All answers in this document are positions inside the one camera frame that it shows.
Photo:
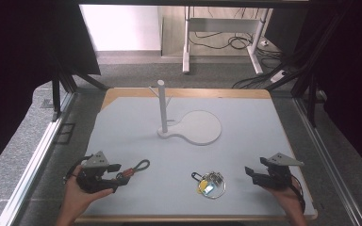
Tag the white stand with round base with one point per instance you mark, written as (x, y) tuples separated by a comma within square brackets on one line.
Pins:
[(198, 127)]

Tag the white power strip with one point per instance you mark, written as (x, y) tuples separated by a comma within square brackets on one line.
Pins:
[(278, 76)]

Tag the aluminium rail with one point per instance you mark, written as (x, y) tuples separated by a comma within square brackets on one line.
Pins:
[(333, 169), (28, 175)]

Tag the person's left hand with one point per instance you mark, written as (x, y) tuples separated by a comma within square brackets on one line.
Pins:
[(75, 197)]

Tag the black curtain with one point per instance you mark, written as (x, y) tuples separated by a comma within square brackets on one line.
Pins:
[(19, 62), (358, 78)]

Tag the person's right hand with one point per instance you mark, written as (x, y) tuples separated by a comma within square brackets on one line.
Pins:
[(290, 201)]

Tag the white table mat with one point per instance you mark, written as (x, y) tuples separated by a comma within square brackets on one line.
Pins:
[(248, 125)]

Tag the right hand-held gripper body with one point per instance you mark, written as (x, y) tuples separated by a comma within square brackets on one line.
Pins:
[(278, 175)]

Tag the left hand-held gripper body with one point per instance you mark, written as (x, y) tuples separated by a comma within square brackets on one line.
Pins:
[(95, 161)]

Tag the white desk frame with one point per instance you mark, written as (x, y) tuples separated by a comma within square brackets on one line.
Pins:
[(223, 24)]

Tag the black metal stand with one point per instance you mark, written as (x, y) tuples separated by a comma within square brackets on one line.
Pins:
[(311, 106), (56, 100)]

